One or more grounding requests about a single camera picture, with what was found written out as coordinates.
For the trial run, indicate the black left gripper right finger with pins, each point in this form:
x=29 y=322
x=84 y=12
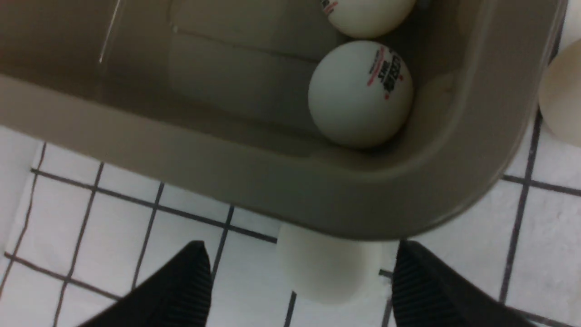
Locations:
x=426 y=292

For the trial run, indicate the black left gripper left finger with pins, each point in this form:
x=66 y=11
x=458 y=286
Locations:
x=177 y=295

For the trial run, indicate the plain white ball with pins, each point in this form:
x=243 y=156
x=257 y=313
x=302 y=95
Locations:
x=325 y=269
x=366 y=19
x=560 y=95

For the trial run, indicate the white ball red black logo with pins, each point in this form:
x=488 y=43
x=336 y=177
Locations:
x=360 y=94

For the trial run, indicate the white black-grid tablecloth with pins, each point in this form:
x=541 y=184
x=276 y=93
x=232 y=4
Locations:
x=79 y=233

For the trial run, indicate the olive green plastic bin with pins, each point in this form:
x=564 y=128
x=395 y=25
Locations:
x=211 y=96

